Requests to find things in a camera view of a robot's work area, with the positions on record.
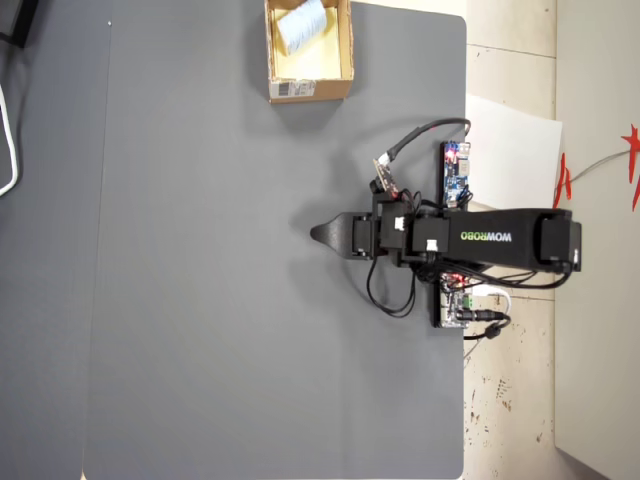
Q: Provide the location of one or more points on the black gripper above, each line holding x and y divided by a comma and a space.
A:
390, 230

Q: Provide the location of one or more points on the light blue yarn block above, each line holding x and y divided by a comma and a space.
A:
302, 25

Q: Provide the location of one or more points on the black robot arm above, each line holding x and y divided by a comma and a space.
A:
500, 240

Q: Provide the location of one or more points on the circuit board with terminal block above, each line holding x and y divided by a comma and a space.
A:
452, 310

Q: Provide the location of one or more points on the open cardboard box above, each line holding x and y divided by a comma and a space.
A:
310, 91

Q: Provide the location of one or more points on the black box-shaped object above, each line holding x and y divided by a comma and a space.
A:
20, 20

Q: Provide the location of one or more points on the blue circuit board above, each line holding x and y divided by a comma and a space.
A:
455, 175

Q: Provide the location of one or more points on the white paper sheet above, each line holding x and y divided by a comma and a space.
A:
510, 150

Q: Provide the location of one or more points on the dark grey underlay mat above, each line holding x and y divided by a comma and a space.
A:
50, 300

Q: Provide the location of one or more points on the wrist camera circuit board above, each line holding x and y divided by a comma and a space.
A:
386, 177

